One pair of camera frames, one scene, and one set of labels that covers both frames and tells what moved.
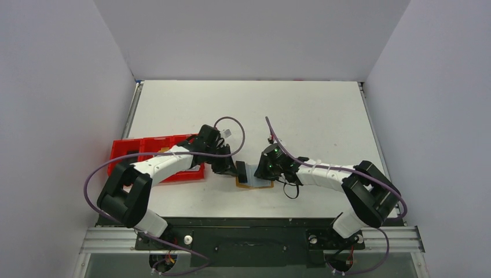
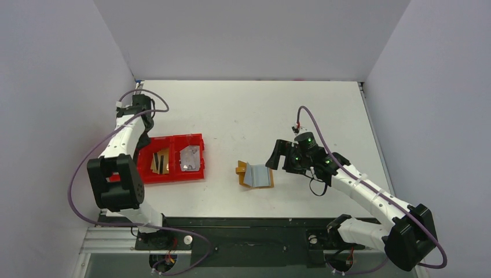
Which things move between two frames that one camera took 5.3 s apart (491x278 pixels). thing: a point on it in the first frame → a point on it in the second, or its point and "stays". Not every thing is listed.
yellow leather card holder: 253,181 stays
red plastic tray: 126,146 stays
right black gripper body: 263,168 → 288,156
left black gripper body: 218,149 → 144,138
